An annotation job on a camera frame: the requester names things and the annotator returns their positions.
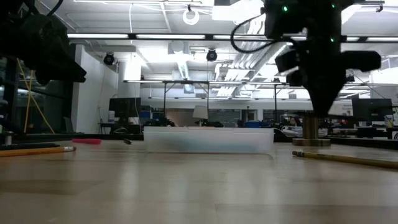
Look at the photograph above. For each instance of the black computer monitor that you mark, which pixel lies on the black computer monitor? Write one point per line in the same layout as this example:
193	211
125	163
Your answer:
124	107
371	109

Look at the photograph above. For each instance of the orange pencil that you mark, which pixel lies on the orange pencil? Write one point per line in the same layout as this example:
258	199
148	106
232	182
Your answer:
37	151

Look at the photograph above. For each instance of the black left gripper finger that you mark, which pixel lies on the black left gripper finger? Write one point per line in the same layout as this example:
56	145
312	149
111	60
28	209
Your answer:
65	74

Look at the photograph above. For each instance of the clear box with orange lid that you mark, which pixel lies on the clear box with orange lid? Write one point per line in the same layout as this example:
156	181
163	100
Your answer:
208	140

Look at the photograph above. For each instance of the person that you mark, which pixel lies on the person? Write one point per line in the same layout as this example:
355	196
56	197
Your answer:
293	121

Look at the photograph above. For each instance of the long ceiling light strip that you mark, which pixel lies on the long ceiling light strip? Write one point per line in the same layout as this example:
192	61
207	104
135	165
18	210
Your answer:
99	36

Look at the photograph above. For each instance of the pink highlighter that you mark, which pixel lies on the pink highlighter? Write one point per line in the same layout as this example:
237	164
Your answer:
87	141

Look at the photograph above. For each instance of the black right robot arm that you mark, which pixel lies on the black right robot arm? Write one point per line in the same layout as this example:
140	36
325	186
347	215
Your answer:
298	18

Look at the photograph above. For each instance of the yellow pencil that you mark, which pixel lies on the yellow pencil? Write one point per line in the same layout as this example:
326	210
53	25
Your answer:
342	158

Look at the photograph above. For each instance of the small silver cylinder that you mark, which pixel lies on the small silver cylinder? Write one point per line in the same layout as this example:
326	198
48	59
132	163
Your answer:
8	138

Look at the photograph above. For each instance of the black aluminium table frame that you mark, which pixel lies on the black aluminium table frame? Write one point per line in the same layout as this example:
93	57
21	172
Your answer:
46	136

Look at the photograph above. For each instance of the white bottle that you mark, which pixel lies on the white bottle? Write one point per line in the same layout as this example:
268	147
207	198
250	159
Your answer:
111	117

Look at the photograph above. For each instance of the black pen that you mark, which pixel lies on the black pen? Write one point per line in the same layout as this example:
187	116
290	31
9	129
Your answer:
31	146
127	141

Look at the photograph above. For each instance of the white lamp shade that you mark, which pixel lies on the white lamp shade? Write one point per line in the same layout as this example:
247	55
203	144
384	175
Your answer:
200	112

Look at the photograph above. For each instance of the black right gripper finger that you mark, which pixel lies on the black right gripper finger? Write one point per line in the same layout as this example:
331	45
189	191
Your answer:
315	93
329	93

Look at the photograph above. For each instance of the silver ceiling ducts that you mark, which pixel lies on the silver ceiling ducts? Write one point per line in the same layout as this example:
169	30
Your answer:
248	59

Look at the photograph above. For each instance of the black metal workstation frame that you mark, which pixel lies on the black metal workstation frame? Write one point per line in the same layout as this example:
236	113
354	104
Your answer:
164	99
275	102

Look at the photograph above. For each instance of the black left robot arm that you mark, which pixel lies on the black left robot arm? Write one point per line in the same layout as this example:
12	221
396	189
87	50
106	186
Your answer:
9	37

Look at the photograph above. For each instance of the blue storage bin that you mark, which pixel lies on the blue storage bin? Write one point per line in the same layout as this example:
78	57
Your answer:
255	124

